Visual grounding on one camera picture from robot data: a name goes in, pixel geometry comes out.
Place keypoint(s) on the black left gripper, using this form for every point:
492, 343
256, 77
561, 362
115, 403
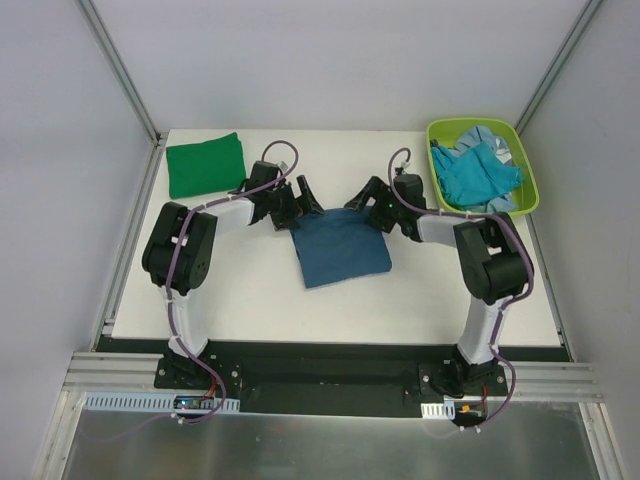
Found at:
291, 205

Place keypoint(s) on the teal t shirt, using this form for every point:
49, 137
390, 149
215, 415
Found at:
475, 180

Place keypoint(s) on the aluminium frame post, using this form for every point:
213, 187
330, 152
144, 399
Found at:
107, 46
560, 59

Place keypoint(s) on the left aluminium frame post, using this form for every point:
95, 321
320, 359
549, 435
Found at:
107, 46

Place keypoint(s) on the folded green t shirt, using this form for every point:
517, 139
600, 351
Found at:
206, 167

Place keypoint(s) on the right white cable duct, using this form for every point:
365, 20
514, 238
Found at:
445, 410

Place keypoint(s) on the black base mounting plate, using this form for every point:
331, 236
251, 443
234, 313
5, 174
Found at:
357, 380

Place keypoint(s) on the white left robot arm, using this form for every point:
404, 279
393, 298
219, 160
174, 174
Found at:
178, 256

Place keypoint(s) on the front aluminium frame rail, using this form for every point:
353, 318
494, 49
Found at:
535, 381

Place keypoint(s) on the right aluminium frame post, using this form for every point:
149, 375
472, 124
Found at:
560, 59

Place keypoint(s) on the white cable duct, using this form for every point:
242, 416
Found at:
158, 403
445, 410

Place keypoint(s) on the left white cable duct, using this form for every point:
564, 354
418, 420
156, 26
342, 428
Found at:
158, 403

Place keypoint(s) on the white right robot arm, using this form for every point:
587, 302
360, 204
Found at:
495, 267

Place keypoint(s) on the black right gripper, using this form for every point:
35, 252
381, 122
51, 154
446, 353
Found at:
379, 211

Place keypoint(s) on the lime green plastic basket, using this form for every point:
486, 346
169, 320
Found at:
445, 132

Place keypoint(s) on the dark blue t shirt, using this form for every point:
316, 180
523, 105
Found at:
339, 245

